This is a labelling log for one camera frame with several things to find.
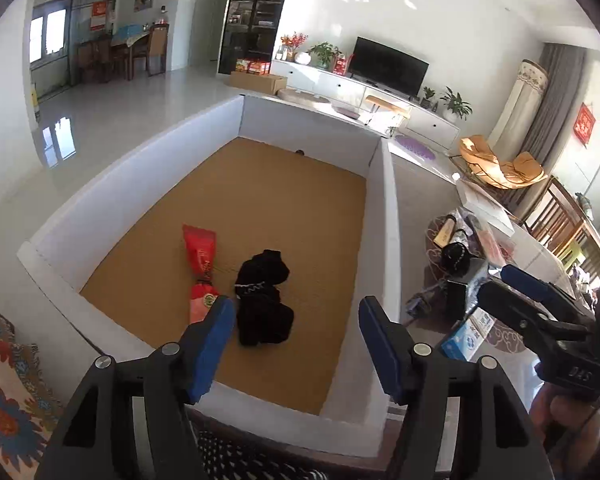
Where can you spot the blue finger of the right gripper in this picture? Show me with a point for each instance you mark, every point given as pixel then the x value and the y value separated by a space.
pixel 535 283
pixel 539 333

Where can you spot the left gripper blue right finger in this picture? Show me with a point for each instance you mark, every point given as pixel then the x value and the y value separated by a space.
pixel 495 436

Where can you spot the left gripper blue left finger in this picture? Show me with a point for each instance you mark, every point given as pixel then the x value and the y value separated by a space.
pixel 94 438

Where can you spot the black odor removing bar box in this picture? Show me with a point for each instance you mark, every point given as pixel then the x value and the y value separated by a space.
pixel 462 291

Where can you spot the person's right hand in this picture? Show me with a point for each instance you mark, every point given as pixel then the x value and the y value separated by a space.
pixel 582 419

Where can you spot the clear packaged pink item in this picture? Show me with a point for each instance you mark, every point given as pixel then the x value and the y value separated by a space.
pixel 495 250

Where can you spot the black knit hat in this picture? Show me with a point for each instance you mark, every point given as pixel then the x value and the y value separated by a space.
pixel 455 258

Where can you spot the blue white medicine box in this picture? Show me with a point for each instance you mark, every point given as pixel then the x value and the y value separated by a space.
pixel 464 342

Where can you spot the wooden chair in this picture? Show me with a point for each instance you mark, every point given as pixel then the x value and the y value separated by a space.
pixel 556 220

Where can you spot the floral patterned cloth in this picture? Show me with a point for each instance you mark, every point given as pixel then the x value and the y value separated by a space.
pixel 29 412

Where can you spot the white flat box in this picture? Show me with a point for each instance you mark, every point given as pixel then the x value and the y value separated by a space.
pixel 484 206

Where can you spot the orange lounge chair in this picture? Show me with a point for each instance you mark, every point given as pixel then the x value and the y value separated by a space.
pixel 481 163

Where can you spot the purple round mat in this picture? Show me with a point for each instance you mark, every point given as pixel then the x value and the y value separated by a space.
pixel 416 147

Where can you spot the white standing air conditioner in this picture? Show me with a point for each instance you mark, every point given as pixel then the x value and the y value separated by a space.
pixel 523 102

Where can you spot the green potted plant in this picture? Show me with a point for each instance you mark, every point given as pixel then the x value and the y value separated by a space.
pixel 454 106

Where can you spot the white tv cabinet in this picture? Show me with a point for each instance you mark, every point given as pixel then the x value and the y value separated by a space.
pixel 377 109

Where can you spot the black sock bundle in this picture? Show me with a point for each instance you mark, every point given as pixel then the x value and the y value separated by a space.
pixel 262 318

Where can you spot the grey curtain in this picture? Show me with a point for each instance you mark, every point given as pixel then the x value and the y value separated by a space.
pixel 564 67

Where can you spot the red gift pouch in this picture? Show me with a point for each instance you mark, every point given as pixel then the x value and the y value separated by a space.
pixel 200 247

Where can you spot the black flat television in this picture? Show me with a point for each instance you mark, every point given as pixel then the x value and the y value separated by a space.
pixel 387 67

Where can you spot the cardboard box on floor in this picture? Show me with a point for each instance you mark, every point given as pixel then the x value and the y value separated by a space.
pixel 266 83

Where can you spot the red flower vase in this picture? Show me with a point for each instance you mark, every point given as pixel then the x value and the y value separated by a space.
pixel 291 44

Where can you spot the dark glass display cabinet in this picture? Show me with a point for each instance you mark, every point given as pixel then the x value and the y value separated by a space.
pixel 250 31

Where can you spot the dining table with chairs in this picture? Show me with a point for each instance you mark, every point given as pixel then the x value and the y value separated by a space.
pixel 101 57

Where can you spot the red wall hanging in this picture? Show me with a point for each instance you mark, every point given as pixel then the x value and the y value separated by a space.
pixel 584 125

